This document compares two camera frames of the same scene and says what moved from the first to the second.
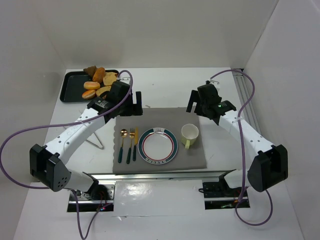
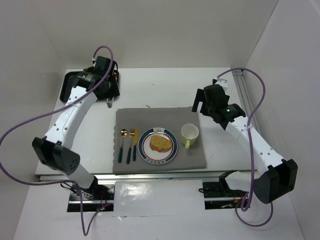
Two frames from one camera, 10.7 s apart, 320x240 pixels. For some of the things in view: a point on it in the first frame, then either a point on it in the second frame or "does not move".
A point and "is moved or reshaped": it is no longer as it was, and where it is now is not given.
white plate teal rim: x=157 y=146 does not move
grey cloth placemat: x=161 y=138 does not move
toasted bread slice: x=109 y=78 is moved or reshaped
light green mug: x=189 y=132 does not move
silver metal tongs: x=93 y=140 is moved or reshaped
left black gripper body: x=132 y=110 to x=110 y=92
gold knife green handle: x=136 y=142 does not move
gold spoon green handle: x=123 y=133 does not move
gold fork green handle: x=132 y=135 does not move
